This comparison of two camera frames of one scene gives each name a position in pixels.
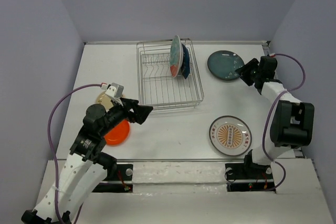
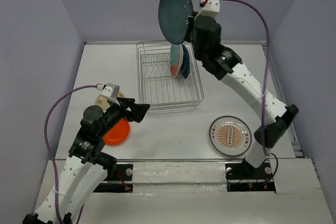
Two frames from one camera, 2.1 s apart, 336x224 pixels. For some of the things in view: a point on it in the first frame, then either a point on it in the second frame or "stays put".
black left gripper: (141, 112) stays put
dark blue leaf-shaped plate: (185, 66) stays put
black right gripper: (245, 70) -> (194, 23)
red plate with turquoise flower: (176, 55) stays put
